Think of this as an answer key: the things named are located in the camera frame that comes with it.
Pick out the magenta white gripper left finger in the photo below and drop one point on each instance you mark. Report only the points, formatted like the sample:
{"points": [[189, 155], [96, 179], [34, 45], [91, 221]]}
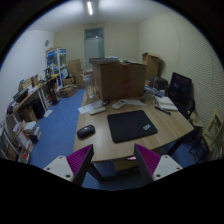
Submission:
{"points": [[72, 168]]}

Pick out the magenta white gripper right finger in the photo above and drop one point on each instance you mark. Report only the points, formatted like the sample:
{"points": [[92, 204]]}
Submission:
{"points": [[153, 166]]}

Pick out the black computer mouse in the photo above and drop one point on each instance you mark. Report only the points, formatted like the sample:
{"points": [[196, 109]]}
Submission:
{"points": [[86, 131]]}

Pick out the black mouse pad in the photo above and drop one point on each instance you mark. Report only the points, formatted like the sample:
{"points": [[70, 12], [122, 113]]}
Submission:
{"points": [[130, 125]]}

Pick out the wooden table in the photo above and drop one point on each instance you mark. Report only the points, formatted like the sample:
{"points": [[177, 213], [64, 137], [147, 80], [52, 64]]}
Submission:
{"points": [[174, 127]]}

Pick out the wooden chair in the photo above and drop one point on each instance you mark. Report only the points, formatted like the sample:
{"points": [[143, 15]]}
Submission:
{"points": [[208, 143]]}

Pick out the black pen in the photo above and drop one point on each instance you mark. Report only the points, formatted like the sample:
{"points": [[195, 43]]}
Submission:
{"points": [[162, 110]]}

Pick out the open white notebook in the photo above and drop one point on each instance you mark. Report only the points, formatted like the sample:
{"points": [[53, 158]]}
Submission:
{"points": [[166, 103]]}

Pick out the white flat remote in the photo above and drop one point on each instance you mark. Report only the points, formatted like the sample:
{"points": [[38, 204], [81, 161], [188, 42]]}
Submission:
{"points": [[97, 110]]}

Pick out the white remote control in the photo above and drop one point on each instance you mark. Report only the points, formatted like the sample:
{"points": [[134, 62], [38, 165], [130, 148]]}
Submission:
{"points": [[118, 104]]}

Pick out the cardboard box on floor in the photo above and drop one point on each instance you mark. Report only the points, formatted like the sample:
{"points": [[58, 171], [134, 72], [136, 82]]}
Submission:
{"points": [[68, 91]]}

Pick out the wooden side desk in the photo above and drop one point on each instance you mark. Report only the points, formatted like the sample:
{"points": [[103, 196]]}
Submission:
{"points": [[37, 92]]}

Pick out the black monitor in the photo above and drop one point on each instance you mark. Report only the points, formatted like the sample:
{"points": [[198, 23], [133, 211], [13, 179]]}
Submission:
{"points": [[180, 89]]}

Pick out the clear plastic container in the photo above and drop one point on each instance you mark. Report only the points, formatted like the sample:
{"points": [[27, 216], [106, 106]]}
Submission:
{"points": [[89, 86]]}

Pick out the large cardboard box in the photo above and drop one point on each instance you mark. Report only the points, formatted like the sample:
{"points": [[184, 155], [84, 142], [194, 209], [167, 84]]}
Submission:
{"points": [[114, 81]]}

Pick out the tall cardboard box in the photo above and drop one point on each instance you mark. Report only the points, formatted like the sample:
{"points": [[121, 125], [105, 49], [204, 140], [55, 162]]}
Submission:
{"points": [[151, 61]]}

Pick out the white display cabinet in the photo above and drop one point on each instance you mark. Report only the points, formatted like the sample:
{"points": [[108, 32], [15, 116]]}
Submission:
{"points": [[56, 60]]}

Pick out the door with window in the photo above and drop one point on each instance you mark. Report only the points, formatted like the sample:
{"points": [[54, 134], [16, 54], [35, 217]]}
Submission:
{"points": [[94, 44]]}

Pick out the ceiling light tube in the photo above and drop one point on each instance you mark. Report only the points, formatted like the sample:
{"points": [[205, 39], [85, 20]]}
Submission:
{"points": [[89, 6]]}

